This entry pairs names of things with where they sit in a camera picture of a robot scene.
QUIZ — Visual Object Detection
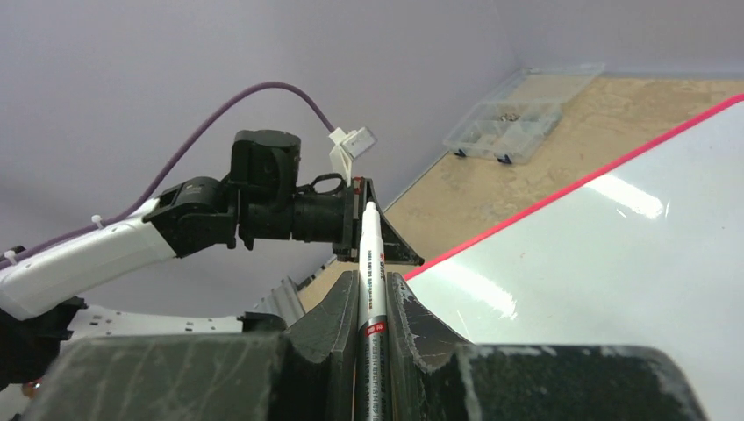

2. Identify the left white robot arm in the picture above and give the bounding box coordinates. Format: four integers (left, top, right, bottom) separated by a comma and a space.
1, 127, 376, 386

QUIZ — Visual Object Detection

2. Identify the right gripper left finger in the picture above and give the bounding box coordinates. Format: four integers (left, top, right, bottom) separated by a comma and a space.
23, 271, 359, 420

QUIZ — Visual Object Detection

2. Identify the white whiteboard marker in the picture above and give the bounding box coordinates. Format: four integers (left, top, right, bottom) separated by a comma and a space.
354, 202, 392, 420

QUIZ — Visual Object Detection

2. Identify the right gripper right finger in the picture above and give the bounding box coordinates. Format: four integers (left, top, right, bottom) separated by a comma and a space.
386, 273, 707, 420

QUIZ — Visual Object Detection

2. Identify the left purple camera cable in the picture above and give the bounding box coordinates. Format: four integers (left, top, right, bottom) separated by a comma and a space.
0, 81, 337, 268

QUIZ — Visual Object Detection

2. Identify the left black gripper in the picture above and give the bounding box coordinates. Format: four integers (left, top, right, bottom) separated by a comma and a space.
332, 177, 425, 267

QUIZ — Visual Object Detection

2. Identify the red framed whiteboard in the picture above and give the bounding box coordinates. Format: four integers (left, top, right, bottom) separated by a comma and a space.
407, 96, 743, 420

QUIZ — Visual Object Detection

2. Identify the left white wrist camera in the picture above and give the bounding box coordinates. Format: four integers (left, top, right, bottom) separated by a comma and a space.
328, 127, 377, 186

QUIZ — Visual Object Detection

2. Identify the clear plastic screw box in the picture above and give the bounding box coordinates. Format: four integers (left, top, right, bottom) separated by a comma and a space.
443, 62, 605, 165

